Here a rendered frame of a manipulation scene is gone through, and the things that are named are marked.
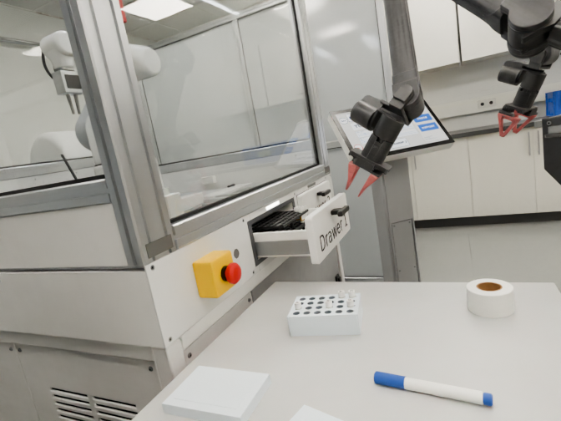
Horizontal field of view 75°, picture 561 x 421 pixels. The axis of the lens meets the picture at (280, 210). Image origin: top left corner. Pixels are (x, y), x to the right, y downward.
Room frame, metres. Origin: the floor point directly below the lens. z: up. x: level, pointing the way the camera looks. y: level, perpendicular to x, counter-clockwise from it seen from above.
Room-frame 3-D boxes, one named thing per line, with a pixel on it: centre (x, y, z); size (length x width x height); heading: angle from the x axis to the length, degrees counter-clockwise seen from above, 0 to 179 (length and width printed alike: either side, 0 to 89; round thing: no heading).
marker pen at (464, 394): (0.41, -0.14, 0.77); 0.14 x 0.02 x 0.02; 57
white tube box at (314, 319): (0.63, -0.05, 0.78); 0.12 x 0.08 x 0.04; 73
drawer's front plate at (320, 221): (0.92, -0.12, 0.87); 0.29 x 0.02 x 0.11; 154
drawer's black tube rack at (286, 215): (1.01, 0.06, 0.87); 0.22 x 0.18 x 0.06; 64
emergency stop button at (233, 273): (0.67, 0.11, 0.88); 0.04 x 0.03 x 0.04; 154
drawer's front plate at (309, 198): (1.27, -0.13, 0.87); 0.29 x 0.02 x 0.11; 154
